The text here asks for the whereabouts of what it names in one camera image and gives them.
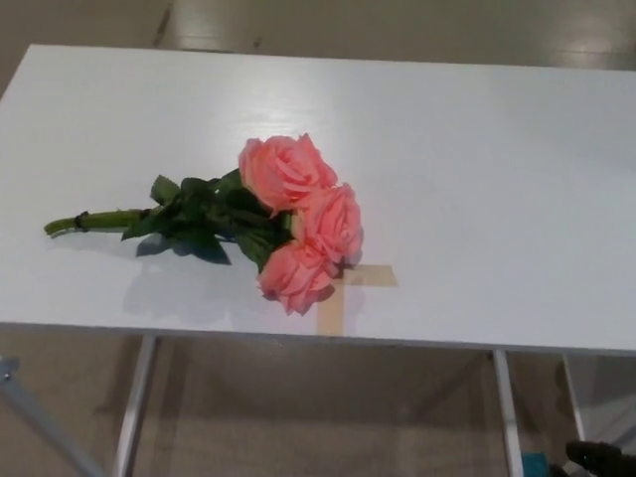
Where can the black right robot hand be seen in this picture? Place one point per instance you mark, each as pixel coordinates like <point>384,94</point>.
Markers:
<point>593,454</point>

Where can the pink rose bouquet green stems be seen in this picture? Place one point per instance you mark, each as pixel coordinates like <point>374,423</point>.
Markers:
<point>288,169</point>

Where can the teal object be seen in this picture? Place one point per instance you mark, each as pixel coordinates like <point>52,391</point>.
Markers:
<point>536,471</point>

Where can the white table leg thin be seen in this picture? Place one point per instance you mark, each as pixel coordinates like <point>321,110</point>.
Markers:
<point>574,397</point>

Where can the grey metal stand leg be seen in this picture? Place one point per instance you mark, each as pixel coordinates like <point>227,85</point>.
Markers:
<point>40,417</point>

